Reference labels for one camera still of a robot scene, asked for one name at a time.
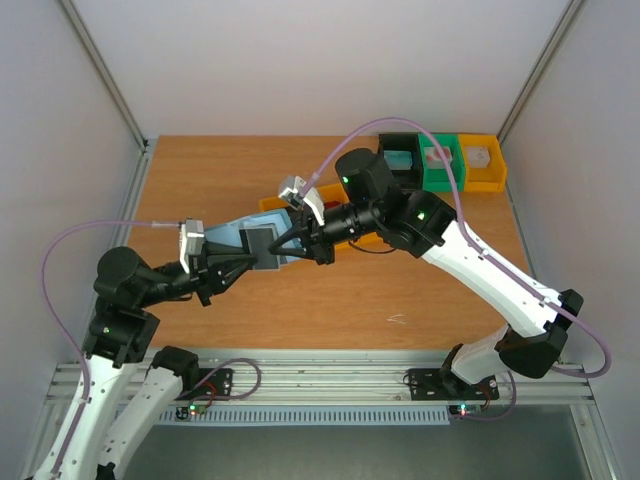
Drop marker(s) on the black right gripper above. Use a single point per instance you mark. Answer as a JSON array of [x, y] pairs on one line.
[[316, 239]]

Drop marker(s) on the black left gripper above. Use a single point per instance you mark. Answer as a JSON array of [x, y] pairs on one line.
[[206, 273]]

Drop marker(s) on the black VIP card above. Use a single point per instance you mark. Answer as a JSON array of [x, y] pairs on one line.
[[257, 239]]

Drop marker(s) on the teal leather card holder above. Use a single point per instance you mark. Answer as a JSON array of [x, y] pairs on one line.
[[229, 234]]

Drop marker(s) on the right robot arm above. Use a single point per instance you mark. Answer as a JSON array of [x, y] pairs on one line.
[[423, 225]]

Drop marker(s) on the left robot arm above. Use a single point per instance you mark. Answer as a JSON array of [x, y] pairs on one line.
[[96, 440]]

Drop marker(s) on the red VIP card stack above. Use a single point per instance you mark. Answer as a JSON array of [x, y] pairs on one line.
[[332, 204]]

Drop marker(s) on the teal card deck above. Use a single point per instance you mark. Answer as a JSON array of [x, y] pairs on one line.
[[399, 160]]

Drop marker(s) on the red spot card deck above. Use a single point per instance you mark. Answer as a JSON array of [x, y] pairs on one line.
[[437, 159]]

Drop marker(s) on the white card deck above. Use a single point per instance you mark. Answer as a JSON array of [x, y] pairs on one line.
[[477, 157]]

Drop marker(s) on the left yellow bin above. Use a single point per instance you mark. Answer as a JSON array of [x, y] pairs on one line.
[[272, 203]]

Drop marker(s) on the middle yellow bin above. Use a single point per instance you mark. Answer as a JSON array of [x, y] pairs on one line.
[[334, 192]]

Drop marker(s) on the right yellow bin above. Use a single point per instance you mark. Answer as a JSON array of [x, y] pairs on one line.
[[366, 241]]

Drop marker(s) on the left small circuit board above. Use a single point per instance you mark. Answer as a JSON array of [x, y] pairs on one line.
[[190, 411]]

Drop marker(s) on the small circuit board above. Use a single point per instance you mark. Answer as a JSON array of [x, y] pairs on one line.
[[190, 411], [464, 410]]

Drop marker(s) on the black storage bin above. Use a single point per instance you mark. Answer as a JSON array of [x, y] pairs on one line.
[[408, 180]]

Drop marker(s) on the green storage bin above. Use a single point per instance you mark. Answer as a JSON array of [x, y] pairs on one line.
[[435, 177]]

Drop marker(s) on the far yellow storage bin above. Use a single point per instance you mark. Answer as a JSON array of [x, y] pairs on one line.
[[491, 179]]

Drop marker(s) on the right small circuit board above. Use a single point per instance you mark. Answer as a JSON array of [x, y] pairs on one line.
[[464, 410]]

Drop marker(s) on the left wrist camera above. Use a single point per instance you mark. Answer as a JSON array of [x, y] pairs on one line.
[[191, 242]]

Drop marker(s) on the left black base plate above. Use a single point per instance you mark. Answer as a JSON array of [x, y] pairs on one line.
[[217, 385]]

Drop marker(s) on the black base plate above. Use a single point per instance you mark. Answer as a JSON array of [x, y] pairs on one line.
[[429, 384], [217, 385]]

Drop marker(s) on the grey slotted cable duct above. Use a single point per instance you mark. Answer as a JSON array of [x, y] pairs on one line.
[[279, 416]]

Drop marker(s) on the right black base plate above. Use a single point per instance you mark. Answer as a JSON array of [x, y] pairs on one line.
[[429, 384]]

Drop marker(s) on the left corner aluminium post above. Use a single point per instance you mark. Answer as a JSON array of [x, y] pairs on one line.
[[85, 39]]

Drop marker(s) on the corner aluminium post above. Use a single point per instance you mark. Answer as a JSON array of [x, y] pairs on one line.
[[85, 39], [559, 34]]

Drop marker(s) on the right corner aluminium post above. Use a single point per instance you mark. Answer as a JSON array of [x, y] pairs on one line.
[[559, 34]]

